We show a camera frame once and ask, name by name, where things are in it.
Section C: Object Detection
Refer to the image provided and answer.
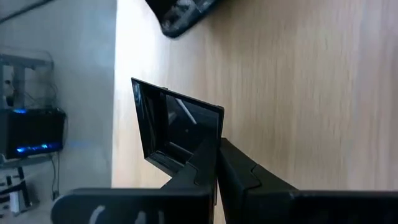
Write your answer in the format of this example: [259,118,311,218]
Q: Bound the black metal table frame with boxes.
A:
[145,0,222,39]

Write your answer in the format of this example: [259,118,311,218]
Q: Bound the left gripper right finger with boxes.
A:
[217,138,398,224]

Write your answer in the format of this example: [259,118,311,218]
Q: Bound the gray metal stand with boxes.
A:
[0,51,54,110]

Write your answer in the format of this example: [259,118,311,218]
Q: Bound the black computer with blue lights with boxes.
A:
[0,107,67,160]

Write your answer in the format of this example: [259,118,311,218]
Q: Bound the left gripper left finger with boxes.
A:
[51,138,218,224]

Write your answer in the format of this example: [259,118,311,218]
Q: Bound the small black square plate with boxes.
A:
[131,77,225,178]

